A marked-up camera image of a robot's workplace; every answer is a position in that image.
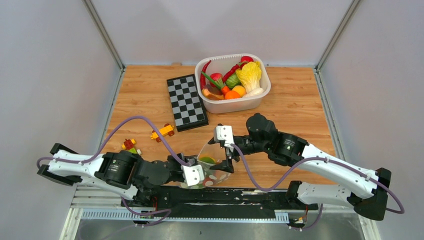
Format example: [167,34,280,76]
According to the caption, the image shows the clear dotted zip bag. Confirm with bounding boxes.
[179,143,231,190]

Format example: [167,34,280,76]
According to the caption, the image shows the dark green lime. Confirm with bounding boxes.
[198,156,217,165]

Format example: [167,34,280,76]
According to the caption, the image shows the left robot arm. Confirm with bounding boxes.
[37,143,205,207]

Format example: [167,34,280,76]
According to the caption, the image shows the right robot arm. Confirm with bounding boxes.
[208,113,392,221]

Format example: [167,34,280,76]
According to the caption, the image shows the white plastic food tub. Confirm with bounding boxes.
[194,53,271,114]

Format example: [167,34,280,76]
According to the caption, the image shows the red yellow brick toy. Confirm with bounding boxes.
[121,138,142,155]

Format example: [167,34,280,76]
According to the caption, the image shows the yellow toy brick car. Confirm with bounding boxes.
[150,123,175,143]

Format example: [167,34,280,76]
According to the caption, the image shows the small yellow orange fruit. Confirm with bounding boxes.
[232,85,247,97]

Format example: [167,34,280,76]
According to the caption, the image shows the orange tangerine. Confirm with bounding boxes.
[224,90,241,100]

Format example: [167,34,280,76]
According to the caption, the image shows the green striped cabbage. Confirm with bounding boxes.
[225,73,241,89]

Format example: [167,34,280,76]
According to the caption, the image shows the yellow napa cabbage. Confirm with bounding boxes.
[235,61,264,98]

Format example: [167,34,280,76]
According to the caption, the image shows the black white checkerboard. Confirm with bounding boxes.
[166,74,209,132]

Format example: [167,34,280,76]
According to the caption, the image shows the chocolate glazed eclair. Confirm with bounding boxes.
[201,84,225,101]

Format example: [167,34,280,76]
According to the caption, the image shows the green onion stalk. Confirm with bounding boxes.
[205,74,226,90]

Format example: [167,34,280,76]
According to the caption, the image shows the red pepper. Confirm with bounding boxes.
[222,62,243,83]

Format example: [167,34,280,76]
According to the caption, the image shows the red apple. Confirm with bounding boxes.
[209,72,223,88]
[240,55,254,63]

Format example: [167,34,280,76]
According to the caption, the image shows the long red chili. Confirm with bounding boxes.
[199,60,212,90]

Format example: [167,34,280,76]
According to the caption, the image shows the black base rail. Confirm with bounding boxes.
[126,186,319,219]

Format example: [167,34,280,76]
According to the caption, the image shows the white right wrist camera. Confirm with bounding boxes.
[213,125,235,148]

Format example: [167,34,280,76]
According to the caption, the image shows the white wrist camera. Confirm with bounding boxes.
[213,125,235,148]
[181,164,205,187]

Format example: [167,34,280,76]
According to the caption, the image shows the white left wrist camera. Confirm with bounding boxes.
[181,164,205,187]

